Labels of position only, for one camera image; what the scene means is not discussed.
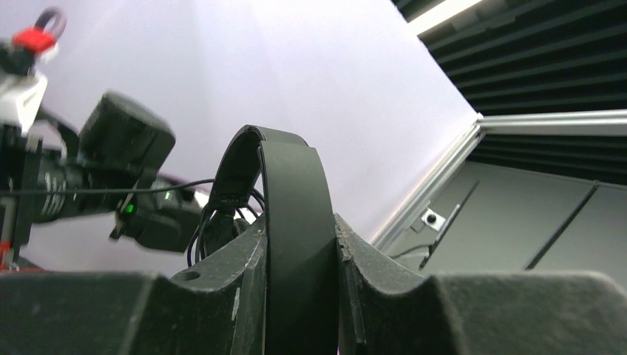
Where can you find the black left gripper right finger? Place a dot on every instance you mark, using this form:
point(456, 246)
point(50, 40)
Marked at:
point(386, 308)

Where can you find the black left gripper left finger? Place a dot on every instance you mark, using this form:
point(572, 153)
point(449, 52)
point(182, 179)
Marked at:
point(215, 307)

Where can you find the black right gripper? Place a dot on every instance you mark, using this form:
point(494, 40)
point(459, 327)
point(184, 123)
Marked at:
point(39, 186)

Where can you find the black on-ear headphones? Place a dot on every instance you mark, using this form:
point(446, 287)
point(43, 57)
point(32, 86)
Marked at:
point(288, 301)

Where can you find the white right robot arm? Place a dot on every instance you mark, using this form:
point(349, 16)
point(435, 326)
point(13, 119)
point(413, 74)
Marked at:
point(111, 166)

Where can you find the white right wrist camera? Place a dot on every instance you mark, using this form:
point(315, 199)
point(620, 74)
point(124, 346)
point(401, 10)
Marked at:
point(22, 87)

